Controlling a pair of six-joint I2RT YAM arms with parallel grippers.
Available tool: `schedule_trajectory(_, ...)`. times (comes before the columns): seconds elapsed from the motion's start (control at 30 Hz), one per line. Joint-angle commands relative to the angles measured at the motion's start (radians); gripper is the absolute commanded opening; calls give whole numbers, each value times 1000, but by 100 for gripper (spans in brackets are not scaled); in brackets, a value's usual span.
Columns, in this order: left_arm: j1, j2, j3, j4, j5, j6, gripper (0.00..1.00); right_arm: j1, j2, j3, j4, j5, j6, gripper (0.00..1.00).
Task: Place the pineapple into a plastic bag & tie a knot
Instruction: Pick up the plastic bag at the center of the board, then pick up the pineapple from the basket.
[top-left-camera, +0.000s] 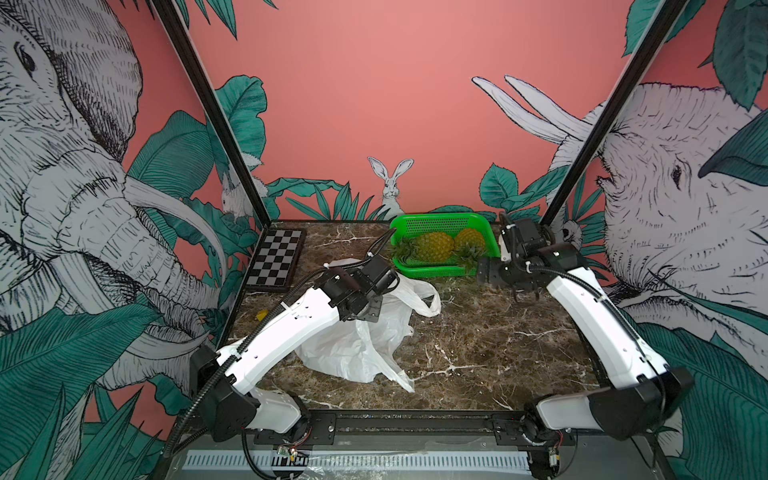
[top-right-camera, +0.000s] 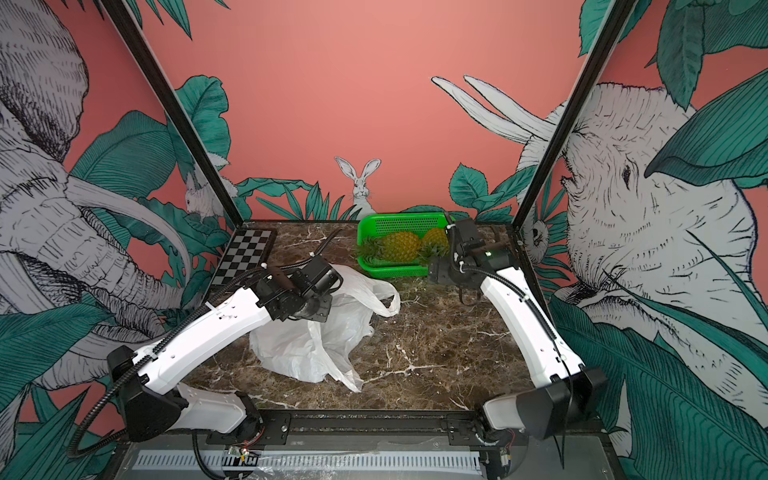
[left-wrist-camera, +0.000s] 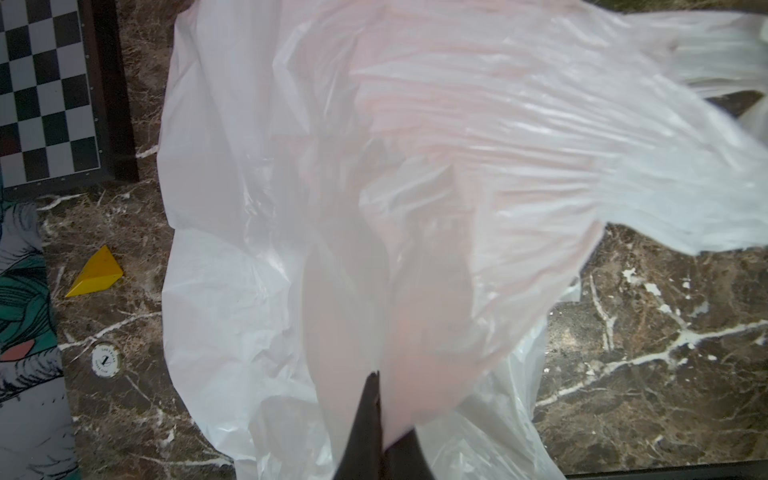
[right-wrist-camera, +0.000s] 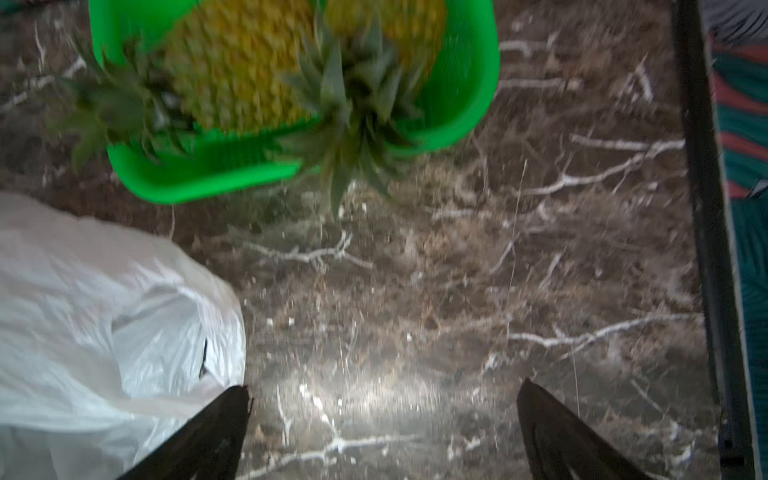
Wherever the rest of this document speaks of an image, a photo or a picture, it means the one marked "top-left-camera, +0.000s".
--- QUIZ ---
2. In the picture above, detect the black frame post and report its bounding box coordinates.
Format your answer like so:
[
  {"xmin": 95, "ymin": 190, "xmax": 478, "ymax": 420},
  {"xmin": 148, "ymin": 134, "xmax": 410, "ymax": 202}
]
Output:
[
  {"xmin": 540, "ymin": 0, "xmax": 687, "ymax": 226},
  {"xmin": 152, "ymin": 0, "xmax": 272, "ymax": 229}
]

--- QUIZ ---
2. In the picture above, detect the white plastic bag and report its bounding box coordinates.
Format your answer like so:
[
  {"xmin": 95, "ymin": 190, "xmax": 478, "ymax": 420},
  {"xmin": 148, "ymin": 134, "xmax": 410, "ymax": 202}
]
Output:
[{"xmin": 295, "ymin": 275, "xmax": 441, "ymax": 393}]

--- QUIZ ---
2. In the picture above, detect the pineapple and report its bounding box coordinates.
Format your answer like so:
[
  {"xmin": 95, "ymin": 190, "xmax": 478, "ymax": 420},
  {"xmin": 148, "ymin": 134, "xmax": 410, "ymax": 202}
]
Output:
[
  {"xmin": 393, "ymin": 231, "xmax": 454, "ymax": 264},
  {"xmin": 454, "ymin": 228, "xmax": 487, "ymax": 274}
]

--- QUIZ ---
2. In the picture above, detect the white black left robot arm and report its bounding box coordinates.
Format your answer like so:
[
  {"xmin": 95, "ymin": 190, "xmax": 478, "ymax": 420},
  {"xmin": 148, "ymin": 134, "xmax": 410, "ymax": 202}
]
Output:
[{"xmin": 190, "ymin": 255, "xmax": 399, "ymax": 442}]

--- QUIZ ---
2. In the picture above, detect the left black frame post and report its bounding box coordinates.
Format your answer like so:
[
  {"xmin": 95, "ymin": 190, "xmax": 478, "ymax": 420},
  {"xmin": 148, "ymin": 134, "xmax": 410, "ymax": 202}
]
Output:
[{"xmin": 152, "ymin": 0, "xmax": 272, "ymax": 229}]

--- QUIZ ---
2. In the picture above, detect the white slotted cable duct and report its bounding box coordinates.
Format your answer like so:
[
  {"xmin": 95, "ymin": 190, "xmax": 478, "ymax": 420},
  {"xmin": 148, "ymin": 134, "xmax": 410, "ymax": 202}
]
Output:
[{"xmin": 181, "ymin": 449, "xmax": 533, "ymax": 474}]

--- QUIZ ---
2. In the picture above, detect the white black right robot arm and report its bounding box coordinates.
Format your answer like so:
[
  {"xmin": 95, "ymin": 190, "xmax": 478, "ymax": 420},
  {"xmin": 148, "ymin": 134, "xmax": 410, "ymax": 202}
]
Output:
[{"xmin": 477, "ymin": 215, "xmax": 695, "ymax": 444}]

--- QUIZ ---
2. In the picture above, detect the right black frame post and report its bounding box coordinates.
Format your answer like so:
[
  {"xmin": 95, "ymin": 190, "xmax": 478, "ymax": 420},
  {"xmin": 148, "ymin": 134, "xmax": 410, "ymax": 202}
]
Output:
[{"xmin": 540, "ymin": 0, "xmax": 687, "ymax": 226}]

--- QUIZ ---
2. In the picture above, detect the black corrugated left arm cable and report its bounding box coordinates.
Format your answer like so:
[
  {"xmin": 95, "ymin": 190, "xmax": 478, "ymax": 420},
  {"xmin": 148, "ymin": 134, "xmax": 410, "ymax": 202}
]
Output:
[{"xmin": 163, "ymin": 227, "xmax": 397, "ymax": 460}]

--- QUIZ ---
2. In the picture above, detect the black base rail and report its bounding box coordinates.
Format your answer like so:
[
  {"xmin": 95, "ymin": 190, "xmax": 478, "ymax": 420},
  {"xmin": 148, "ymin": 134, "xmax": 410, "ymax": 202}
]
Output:
[{"xmin": 207, "ymin": 410, "xmax": 578, "ymax": 450}]

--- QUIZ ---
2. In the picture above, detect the black white checkerboard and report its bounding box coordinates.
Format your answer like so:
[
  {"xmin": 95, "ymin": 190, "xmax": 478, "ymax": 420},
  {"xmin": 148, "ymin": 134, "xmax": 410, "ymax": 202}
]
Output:
[{"xmin": 245, "ymin": 228, "xmax": 306, "ymax": 293}]

